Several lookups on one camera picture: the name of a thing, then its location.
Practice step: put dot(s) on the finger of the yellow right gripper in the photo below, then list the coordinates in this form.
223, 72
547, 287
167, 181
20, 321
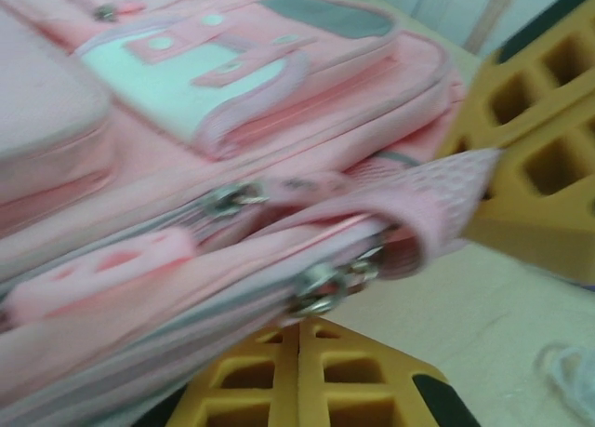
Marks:
525, 106
572, 222

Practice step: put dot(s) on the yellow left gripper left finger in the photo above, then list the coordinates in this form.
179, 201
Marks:
265, 390

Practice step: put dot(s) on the pink student backpack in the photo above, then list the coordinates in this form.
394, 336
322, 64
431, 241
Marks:
279, 120

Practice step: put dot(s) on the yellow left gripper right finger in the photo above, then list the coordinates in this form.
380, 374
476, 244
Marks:
353, 399

